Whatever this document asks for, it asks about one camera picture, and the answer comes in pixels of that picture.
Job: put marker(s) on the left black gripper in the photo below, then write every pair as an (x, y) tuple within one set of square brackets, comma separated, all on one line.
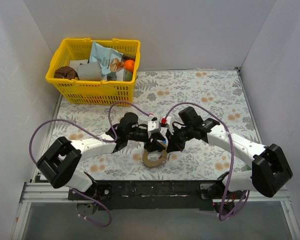
[(153, 139)]

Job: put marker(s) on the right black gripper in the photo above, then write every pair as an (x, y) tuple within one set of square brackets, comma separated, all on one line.
[(174, 138)]

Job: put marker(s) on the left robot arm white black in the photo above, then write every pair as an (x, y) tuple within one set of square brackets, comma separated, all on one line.
[(59, 163)]

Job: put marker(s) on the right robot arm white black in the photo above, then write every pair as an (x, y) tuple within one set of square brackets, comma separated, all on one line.
[(269, 168)]

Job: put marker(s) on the floral table mat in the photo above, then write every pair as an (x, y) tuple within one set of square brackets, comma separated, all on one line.
[(164, 92)]

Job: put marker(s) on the green item in basket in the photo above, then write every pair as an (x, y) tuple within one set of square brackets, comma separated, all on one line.
[(127, 76)]

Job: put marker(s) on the green blue carton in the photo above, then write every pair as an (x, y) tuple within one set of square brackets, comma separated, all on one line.
[(246, 168)]

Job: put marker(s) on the yellow plastic basket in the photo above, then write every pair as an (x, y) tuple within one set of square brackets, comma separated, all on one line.
[(111, 89)]

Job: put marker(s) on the orange fruit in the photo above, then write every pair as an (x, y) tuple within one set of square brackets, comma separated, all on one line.
[(129, 65)]

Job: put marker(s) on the light blue snack bag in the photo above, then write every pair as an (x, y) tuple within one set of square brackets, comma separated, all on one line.
[(109, 59)]

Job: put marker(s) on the grey paper cup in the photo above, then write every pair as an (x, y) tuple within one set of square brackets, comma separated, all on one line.
[(90, 72)]

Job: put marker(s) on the white paper in basket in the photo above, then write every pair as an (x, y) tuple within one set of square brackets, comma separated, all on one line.
[(75, 63)]

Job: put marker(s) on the brown round pastry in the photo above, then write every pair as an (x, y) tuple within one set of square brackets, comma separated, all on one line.
[(65, 72)]

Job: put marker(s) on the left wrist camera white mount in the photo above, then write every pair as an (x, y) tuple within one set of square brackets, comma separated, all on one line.
[(153, 126)]

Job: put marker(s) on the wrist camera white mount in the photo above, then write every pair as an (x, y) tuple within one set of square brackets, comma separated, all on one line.
[(166, 122), (153, 126)]

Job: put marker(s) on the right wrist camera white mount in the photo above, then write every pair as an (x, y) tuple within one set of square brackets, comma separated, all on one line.
[(166, 122)]

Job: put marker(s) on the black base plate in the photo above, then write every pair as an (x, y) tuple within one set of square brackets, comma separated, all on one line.
[(155, 194)]

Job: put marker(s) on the aluminium frame rail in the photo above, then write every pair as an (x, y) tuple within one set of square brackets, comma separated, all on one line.
[(42, 192)]

